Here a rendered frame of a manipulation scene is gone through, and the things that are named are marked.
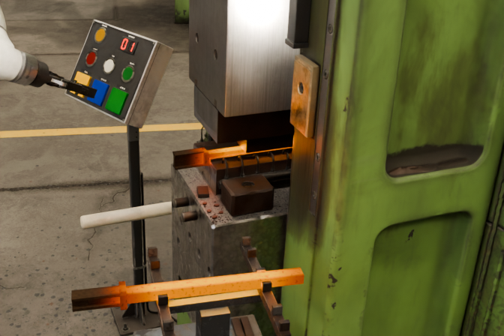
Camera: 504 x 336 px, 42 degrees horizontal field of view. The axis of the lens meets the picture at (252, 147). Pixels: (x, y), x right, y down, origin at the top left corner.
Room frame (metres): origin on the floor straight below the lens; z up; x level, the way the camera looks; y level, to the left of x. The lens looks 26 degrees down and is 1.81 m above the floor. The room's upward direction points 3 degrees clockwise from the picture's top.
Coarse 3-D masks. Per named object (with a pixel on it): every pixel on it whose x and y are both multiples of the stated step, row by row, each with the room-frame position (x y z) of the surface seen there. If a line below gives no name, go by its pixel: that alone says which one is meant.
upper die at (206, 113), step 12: (204, 96) 1.65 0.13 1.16; (204, 108) 1.65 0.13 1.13; (216, 108) 1.57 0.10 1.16; (204, 120) 1.65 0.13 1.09; (216, 120) 1.56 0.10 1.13; (228, 120) 1.57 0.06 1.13; (240, 120) 1.58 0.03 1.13; (252, 120) 1.59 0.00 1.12; (264, 120) 1.61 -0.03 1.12; (276, 120) 1.62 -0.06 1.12; (288, 120) 1.64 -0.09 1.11; (216, 132) 1.56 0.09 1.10; (228, 132) 1.57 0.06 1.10; (240, 132) 1.58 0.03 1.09; (252, 132) 1.59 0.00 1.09; (264, 132) 1.61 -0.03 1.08; (276, 132) 1.62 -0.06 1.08; (288, 132) 1.64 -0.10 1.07
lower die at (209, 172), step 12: (204, 144) 1.73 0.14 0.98; (216, 144) 1.72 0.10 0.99; (228, 144) 1.72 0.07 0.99; (228, 156) 1.62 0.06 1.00; (252, 156) 1.65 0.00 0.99; (264, 156) 1.65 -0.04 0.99; (276, 156) 1.65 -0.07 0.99; (204, 168) 1.65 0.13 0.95; (216, 168) 1.56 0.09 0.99; (228, 168) 1.57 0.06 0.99; (240, 168) 1.58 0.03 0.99; (252, 168) 1.60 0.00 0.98; (264, 168) 1.61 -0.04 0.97; (276, 168) 1.63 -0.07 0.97; (216, 180) 1.56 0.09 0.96; (288, 180) 1.64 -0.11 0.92; (216, 192) 1.56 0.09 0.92
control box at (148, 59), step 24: (96, 24) 2.21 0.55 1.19; (96, 48) 2.15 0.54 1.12; (120, 48) 2.08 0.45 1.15; (144, 48) 2.02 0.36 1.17; (168, 48) 2.04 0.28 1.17; (96, 72) 2.09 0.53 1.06; (120, 72) 2.03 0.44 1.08; (144, 72) 1.97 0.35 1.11; (72, 96) 2.10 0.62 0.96; (144, 96) 1.96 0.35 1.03; (120, 120) 1.92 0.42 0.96; (144, 120) 1.96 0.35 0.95
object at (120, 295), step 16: (256, 272) 1.11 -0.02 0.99; (272, 272) 1.11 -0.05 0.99; (288, 272) 1.12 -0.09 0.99; (96, 288) 1.03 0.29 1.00; (112, 288) 1.03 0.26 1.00; (128, 288) 1.04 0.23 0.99; (144, 288) 1.04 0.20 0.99; (160, 288) 1.04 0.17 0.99; (176, 288) 1.05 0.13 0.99; (192, 288) 1.05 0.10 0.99; (208, 288) 1.06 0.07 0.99; (224, 288) 1.07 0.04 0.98; (240, 288) 1.08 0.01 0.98; (256, 288) 1.08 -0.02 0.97; (80, 304) 1.01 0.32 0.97; (96, 304) 1.01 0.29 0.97; (112, 304) 1.01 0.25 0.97
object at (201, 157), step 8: (176, 152) 1.59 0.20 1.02; (184, 152) 1.60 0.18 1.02; (192, 152) 1.60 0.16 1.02; (200, 152) 1.60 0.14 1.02; (208, 152) 1.62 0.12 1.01; (216, 152) 1.63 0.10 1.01; (224, 152) 1.63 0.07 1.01; (232, 152) 1.64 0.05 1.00; (240, 152) 1.65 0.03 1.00; (176, 160) 1.58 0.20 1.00; (184, 160) 1.59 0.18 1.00; (192, 160) 1.60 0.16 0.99; (200, 160) 1.61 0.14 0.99; (208, 160) 1.60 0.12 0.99; (176, 168) 1.58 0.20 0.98; (184, 168) 1.59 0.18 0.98
